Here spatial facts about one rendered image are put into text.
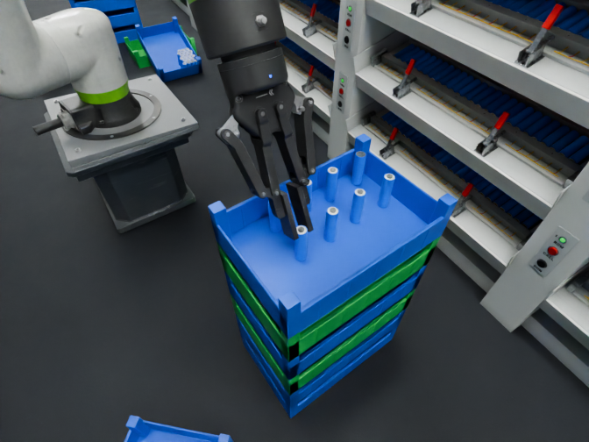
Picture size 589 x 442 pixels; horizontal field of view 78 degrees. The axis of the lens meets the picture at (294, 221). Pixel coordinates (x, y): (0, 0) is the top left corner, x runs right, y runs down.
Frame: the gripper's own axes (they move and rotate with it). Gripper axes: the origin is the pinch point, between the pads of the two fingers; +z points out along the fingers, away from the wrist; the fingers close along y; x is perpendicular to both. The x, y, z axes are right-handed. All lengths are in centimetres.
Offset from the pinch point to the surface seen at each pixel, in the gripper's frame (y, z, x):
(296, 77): -57, -5, -85
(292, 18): -58, -24, -80
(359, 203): -11.2, 4.0, 0.2
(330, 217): -5.2, 3.4, 0.9
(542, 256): -46, 30, 10
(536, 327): -50, 54, 8
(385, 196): -17.2, 5.8, -0.7
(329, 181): -10.7, 1.4, -5.9
